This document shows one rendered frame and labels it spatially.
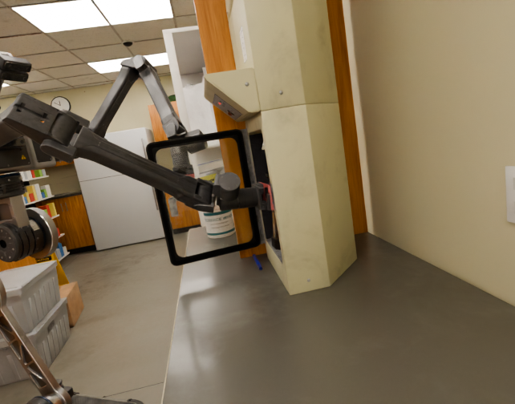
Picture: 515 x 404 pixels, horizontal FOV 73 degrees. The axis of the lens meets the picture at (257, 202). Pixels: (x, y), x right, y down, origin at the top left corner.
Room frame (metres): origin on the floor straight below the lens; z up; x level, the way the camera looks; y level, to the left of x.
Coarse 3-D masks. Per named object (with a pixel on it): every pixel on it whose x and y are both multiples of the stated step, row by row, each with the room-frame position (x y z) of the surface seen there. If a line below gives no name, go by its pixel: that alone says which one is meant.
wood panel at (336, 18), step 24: (216, 0) 1.21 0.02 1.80; (336, 0) 1.26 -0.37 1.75; (216, 24) 1.21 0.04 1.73; (336, 24) 1.26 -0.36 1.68; (216, 48) 1.21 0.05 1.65; (336, 48) 1.26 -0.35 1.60; (216, 72) 1.20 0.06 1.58; (336, 72) 1.26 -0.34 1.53; (216, 120) 1.20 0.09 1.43; (360, 168) 1.26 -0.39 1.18; (360, 192) 1.26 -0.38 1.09; (360, 216) 1.26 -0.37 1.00
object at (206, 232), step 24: (192, 144) 1.11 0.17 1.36; (216, 144) 1.13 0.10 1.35; (168, 168) 1.09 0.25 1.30; (192, 168) 1.11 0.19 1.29; (216, 168) 1.12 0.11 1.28; (240, 168) 1.14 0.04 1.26; (168, 216) 1.08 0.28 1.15; (192, 216) 1.10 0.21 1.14; (216, 216) 1.12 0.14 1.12; (240, 216) 1.14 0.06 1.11; (192, 240) 1.10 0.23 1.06; (216, 240) 1.11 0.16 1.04; (240, 240) 1.13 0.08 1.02
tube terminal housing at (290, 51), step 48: (240, 0) 0.88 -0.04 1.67; (288, 0) 0.86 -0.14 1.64; (240, 48) 1.00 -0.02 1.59; (288, 48) 0.86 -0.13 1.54; (288, 96) 0.85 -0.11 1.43; (336, 96) 1.01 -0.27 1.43; (288, 144) 0.85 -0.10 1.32; (336, 144) 0.98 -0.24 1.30; (288, 192) 0.85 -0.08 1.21; (336, 192) 0.95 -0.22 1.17; (288, 240) 0.85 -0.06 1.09; (336, 240) 0.91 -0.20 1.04; (288, 288) 0.85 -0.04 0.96
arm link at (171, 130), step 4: (168, 124) 1.24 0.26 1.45; (172, 124) 1.23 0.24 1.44; (168, 128) 1.23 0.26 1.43; (172, 128) 1.23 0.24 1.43; (168, 132) 1.22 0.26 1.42; (172, 132) 1.22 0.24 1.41; (184, 132) 1.22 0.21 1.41; (188, 132) 1.22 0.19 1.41; (192, 132) 1.21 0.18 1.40; (196, 132) 1.21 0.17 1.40; (200, 132) 1.20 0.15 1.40; (168, 136) 1.22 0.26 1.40; (172, 136) 1.22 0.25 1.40; (176, 136) 1.22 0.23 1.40; (180, 136) 1.22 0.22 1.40; (184, 136) 1.23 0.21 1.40
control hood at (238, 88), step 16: (208, 80) 0.83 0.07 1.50; (224, 80) 0.84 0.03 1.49; (240, 80) 0.84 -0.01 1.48; (208, 96) 1.06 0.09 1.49; (224, 96) 0.88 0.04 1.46; (240, 96) 0.84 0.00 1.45; (256, 96) 0.84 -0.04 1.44; (224, 112) 1.15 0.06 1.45; (240, 112) 0.94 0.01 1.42; (256, 112) 0.86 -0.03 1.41
